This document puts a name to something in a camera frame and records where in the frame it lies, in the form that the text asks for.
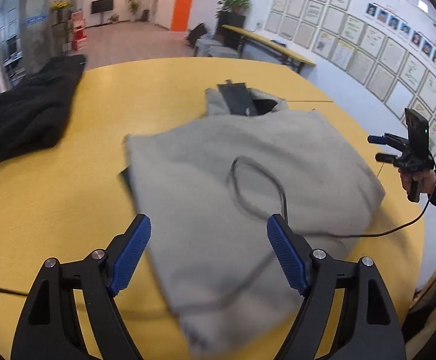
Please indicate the potted plant on cabinet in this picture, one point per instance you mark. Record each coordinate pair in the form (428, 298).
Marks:
(239, 7)

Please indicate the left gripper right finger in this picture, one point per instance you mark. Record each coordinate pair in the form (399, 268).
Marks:
(368, 327)

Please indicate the black folded garment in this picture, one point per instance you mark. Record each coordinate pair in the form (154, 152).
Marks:
(34, 115)

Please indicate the tall potted plant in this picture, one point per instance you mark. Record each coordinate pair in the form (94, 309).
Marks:
(134, 7)

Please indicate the black television on stand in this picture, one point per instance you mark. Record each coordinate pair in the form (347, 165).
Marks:
(101, 7)

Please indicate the person's right hand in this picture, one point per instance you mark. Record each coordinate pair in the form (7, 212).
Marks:
(426, 177)

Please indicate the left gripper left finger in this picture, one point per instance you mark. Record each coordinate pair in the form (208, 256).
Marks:
(49, 327)

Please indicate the beige and black jacket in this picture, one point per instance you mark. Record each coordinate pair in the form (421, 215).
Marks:
(209, 187)

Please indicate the sunflower vase on stand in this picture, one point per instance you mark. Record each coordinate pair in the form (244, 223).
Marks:
(59, 9)

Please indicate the black backpack on floor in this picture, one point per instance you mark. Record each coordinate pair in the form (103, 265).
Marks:
(194, 34)

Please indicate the red white stacked boxes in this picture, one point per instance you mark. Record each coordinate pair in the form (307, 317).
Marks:
(79, 38)

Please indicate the yellow side table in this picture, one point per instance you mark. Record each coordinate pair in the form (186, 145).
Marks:
(287, 56)

